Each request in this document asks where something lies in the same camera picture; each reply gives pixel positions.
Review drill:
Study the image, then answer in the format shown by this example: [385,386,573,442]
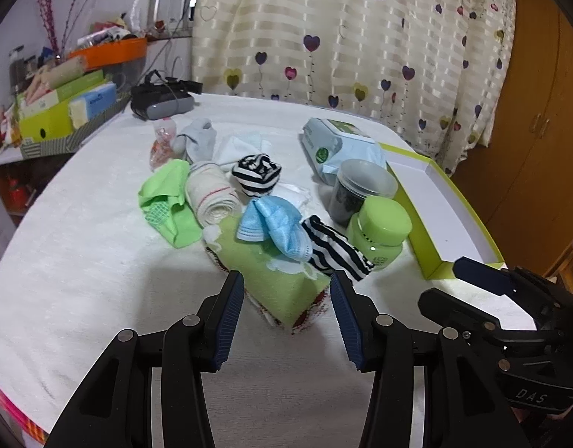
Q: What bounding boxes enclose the black white striped sock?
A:
[302,215,374,282]

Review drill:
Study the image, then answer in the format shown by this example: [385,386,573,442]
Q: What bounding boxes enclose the green towel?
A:
[202,217,330,334]

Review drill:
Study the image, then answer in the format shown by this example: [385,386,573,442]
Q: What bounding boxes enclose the blue face mask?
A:
[236,195,313,262]

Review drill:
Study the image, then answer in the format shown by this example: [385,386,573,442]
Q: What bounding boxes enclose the cream bandage sock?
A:
[185,162,242,228]

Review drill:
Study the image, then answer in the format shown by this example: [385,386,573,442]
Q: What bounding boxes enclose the bright green sock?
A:
[137,159,202,249]

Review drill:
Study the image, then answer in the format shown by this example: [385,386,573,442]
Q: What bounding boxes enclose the red clear plastic packet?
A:
[150,117,176,171]

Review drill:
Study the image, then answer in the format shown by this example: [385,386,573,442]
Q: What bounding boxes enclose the grey sock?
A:
[171,118,217,164]

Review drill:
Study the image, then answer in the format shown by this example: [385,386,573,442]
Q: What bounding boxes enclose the white cloth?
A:
[271,182,311,209]

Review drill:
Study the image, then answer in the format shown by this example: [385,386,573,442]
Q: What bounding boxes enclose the green white shallow box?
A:
[382,144,504,280]

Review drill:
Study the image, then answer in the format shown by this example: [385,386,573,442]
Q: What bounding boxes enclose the green lidded jar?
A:
[347,195,413,270]

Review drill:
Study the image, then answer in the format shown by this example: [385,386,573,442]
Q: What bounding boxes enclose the wooden wardrobe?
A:
[449,0,573,276]

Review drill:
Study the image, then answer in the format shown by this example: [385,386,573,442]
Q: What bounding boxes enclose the clear jar dark contents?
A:
[328,159,398,227]

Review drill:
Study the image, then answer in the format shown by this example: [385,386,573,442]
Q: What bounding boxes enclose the wet wipes pack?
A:
[300,117,386,185]

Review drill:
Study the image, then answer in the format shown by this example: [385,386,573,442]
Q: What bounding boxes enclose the black grey VR headset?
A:
[130,70,203,120]

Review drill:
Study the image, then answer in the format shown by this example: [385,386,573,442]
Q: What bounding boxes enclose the heart pattern curtain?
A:
[191,0,516,173]

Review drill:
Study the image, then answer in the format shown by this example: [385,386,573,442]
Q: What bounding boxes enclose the blue tissue box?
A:
[68,81,116,130]

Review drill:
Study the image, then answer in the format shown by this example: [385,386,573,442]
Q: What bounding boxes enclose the striped tray with boxes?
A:
[20,93,130,160]

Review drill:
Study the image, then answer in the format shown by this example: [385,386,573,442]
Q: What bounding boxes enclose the green carton box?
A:
[19,70,105,143]

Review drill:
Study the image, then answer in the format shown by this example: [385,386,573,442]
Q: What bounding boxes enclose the orange tray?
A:
[68,37,147,71]

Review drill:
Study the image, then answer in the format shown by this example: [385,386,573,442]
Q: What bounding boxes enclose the purple dried branches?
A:
[33,0,115,55]

